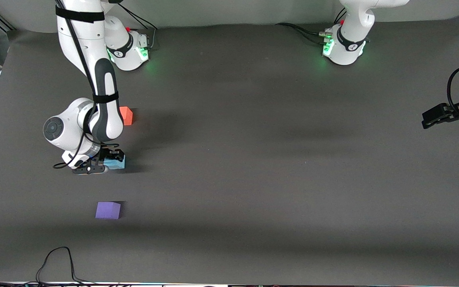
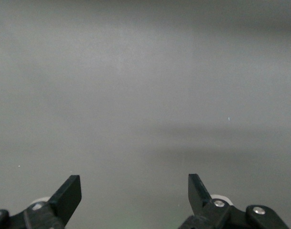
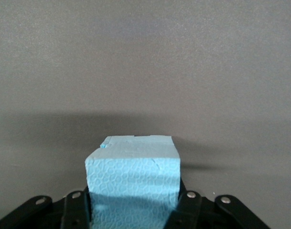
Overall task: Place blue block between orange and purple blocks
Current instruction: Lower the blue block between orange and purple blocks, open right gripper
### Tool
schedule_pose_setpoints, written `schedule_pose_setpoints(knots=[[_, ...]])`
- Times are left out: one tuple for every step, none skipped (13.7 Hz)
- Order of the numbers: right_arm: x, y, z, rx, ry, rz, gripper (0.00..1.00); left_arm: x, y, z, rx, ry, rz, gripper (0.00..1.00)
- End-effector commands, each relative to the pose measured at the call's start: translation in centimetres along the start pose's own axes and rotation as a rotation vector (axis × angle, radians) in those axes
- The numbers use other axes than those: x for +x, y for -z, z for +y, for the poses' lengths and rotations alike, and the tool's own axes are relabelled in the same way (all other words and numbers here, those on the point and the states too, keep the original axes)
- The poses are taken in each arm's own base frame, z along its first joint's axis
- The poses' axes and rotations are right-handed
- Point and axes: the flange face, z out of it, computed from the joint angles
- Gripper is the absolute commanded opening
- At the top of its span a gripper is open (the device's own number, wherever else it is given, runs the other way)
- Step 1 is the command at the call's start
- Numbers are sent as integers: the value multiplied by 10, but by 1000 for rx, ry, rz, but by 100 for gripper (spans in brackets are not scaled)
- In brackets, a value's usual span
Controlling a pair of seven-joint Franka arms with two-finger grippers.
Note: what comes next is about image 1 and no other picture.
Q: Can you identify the light blue foam block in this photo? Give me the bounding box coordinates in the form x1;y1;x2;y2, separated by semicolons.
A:
104;155;126;170

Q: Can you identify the purple foam block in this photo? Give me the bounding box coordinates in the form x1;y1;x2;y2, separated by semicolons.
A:
95;202;122;220

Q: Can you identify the black velcro arm strap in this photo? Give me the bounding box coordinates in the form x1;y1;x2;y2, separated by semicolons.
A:
92;92;120;104
55;6;106;23

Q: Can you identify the thin black table cable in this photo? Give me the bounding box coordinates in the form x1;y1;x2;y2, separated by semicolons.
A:
0;246;94;287

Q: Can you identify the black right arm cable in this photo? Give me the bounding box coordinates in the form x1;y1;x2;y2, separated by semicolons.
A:
53;0;108;169

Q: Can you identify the black right base cable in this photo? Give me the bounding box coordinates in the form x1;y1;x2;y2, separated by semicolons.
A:
117;3;158;50

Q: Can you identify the black base cable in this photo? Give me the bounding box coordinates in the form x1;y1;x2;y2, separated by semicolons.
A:
117;3;158;50
275;23;330;44

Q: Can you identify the black left base cable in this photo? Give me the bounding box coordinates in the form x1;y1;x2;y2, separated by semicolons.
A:
275;23;330;44

